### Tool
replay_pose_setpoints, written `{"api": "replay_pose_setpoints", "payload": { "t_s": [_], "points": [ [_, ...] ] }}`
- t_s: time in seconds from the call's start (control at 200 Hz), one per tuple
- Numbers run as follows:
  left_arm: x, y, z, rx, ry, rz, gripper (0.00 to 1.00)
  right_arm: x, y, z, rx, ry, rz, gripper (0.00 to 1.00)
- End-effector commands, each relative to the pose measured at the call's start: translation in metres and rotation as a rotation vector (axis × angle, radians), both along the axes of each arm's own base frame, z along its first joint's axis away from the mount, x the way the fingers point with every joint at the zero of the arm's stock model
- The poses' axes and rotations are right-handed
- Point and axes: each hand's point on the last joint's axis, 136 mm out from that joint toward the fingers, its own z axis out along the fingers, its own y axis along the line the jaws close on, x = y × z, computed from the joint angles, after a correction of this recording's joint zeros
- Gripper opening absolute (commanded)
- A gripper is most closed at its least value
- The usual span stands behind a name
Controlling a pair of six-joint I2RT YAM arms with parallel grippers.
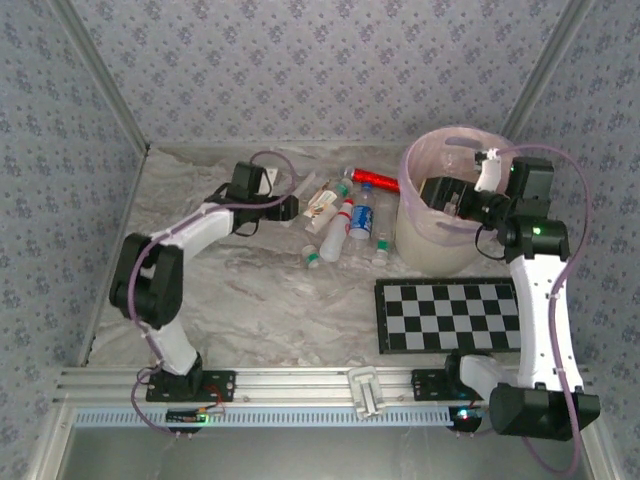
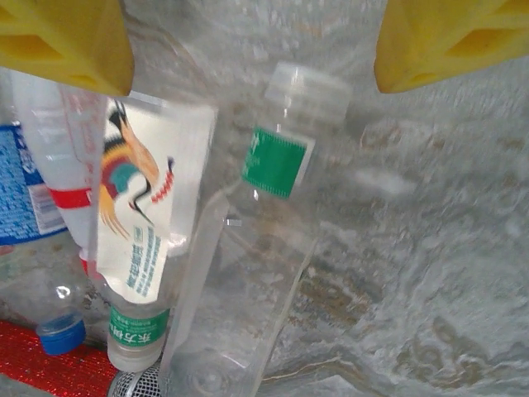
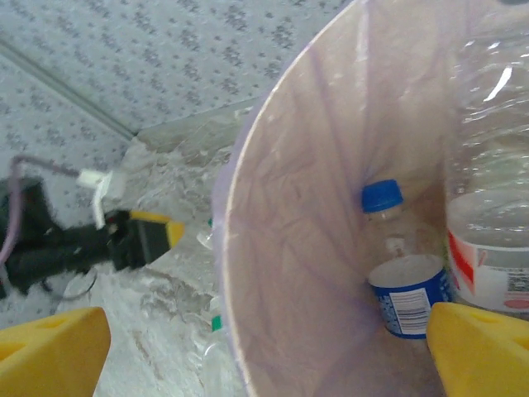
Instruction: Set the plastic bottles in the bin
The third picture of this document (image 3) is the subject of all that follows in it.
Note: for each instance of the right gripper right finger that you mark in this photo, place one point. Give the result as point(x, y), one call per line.
point(483, 355)

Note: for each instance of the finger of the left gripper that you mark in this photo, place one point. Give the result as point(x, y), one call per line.
point(144, 244)

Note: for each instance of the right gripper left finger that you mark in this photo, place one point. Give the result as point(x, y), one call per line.
point(49, 355)

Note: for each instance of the clear bottle red white label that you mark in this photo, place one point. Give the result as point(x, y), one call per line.
point(492, 269)

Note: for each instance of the blue label blue cap bottle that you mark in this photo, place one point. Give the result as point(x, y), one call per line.
point(409, 297)

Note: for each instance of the white waste bin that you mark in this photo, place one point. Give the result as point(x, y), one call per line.
point(289, 297)

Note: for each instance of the purple plastic bin liner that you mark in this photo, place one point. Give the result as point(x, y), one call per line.
point(330, 124)

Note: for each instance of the clear bottle green cap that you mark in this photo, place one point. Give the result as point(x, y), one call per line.
point(217, 323)
point(208, 233)

